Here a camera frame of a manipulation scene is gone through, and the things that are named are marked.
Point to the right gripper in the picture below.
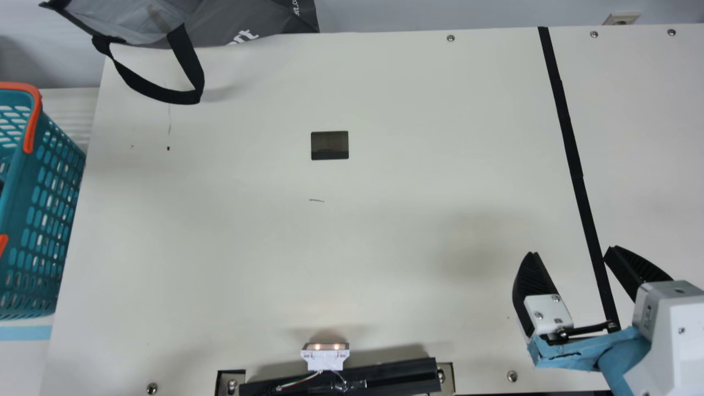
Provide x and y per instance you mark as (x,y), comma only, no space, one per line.
(594,349)

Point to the black strip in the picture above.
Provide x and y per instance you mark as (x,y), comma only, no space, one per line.
(572,165)

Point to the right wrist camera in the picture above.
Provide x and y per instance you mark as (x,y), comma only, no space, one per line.
(671,341)

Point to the small white light device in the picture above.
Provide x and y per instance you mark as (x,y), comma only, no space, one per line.
(324,353)

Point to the teal shopping basket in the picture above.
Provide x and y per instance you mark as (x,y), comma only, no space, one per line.
(44,220)

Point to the light blue tape strip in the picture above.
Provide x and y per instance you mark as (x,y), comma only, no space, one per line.
(25,333)

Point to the small square scanner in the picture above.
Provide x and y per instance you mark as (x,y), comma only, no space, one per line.
(330,146)

